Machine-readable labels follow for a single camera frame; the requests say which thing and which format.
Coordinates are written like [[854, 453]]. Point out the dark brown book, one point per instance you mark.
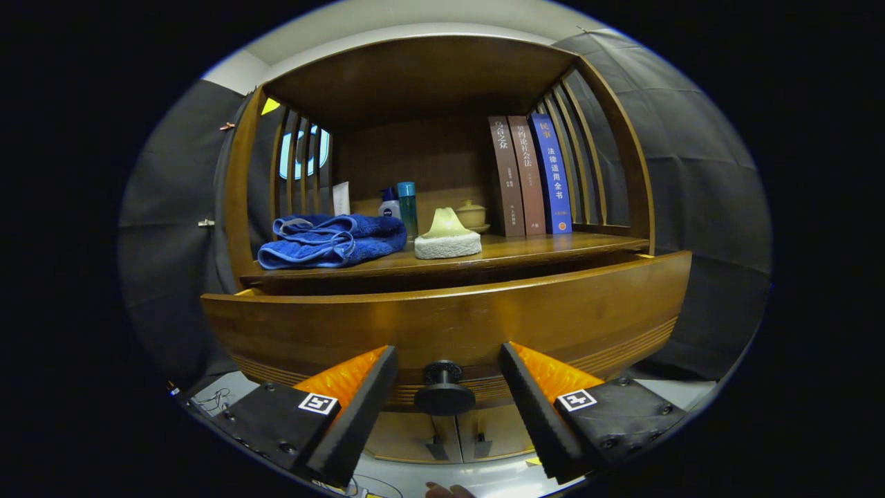
[[508, 180]]

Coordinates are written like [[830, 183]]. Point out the white bottle with blue cap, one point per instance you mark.
[[389, 207]]

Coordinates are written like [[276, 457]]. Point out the blue book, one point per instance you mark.
[[553, 180]]

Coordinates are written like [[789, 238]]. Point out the wooden cabinet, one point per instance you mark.
[[415, 76]]

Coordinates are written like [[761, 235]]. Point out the wooden countertop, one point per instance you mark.
[[525, 245]]

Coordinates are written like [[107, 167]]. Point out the beige lidded teacup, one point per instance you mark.
[[473, 214]]

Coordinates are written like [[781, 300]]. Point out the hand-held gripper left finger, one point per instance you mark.
[[359, 422]]

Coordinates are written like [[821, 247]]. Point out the white tube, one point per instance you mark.
[[341, 199]]

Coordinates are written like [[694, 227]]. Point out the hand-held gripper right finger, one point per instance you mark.
[[539, 422]]

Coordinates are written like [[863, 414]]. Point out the wooden drawer with black knob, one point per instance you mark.
[[449, 325]]

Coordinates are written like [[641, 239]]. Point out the beige saucer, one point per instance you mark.
[[482, 228]]

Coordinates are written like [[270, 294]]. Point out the reddish brown book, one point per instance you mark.
[[529, 180]]

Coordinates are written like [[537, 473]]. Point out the blue folded towel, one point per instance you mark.
[[332, 242]]

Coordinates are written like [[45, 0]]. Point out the teal bottle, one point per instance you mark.
[[408, 207]]

